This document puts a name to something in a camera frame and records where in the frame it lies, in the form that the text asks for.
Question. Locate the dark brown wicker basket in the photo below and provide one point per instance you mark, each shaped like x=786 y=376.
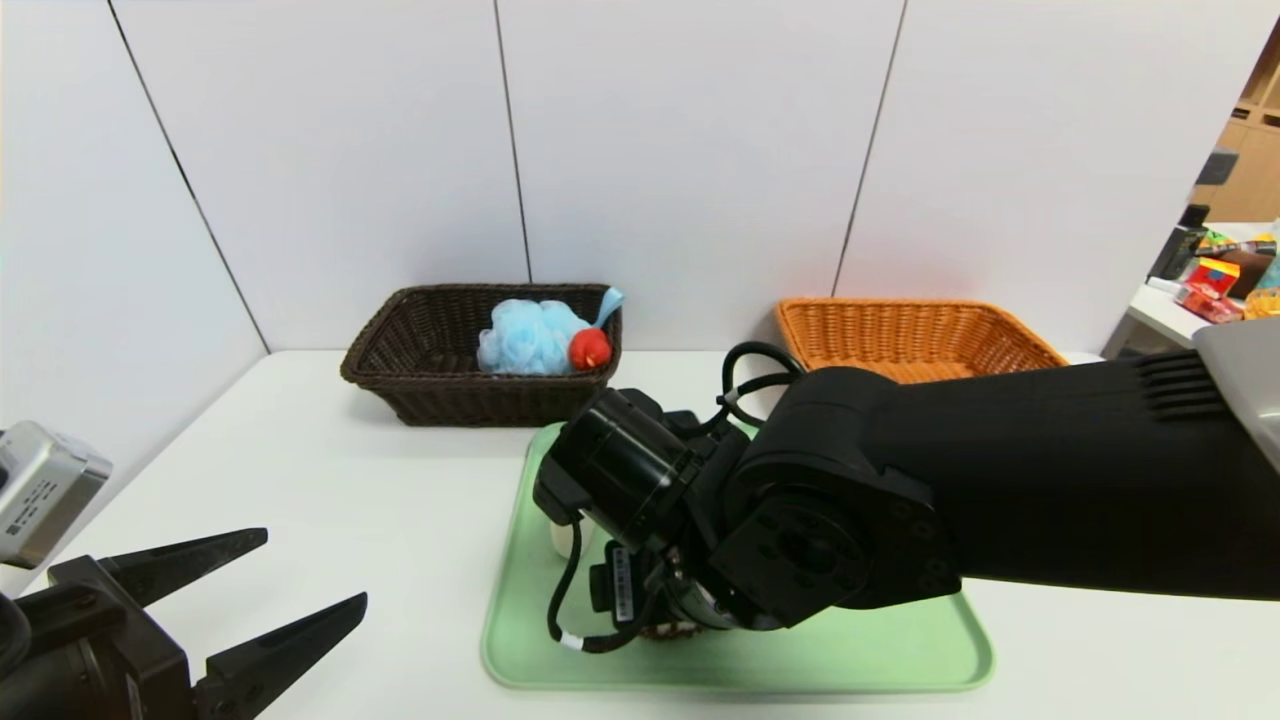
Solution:
x=430 y=395

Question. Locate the red rubber duck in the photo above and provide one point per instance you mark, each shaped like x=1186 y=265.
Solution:
x=590 y=350

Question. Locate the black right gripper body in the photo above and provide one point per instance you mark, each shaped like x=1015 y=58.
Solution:
x=619 y=588

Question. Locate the black upright device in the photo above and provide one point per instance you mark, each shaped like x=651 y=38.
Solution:
x=1177 y=248

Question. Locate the white soap bar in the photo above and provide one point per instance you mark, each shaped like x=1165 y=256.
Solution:
x=560 y=542

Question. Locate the yellow woven bowl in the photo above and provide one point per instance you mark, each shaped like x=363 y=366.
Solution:
x=1265 y=304

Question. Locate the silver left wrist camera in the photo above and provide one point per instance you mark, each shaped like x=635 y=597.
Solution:
x=45 y=495

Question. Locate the dark brown box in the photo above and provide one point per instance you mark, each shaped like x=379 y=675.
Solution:
x=1252 y=268

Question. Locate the black silver right arm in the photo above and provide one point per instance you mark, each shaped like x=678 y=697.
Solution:
x=1000 y=480

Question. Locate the red plastic packet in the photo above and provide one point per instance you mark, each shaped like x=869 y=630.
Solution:
x=1208 y=306

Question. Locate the orange wicker basket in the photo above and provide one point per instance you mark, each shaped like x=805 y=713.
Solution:
x=900 y=335

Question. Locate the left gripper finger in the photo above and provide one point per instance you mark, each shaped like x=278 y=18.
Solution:
x=280 y=655
x=190 y=555

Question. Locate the white side table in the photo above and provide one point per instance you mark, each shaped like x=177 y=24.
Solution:
x=1165 y=320

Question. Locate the chocolate blueberry cake slice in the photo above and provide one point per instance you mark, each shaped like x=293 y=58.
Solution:
x=670 y=631

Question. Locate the light blue mesh loofah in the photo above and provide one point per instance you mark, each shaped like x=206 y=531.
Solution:
x=530 y=340

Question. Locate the light green plastic tray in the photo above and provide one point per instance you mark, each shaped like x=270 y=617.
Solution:
x=900 y=655

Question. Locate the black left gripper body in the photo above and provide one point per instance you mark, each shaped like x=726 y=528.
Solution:
x=118 y=618

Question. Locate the red colourful small box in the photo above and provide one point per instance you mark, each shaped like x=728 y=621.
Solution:
x=1214 y=275

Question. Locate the wooden shelf cabinet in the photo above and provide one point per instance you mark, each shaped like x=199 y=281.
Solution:
x=1255 y=170

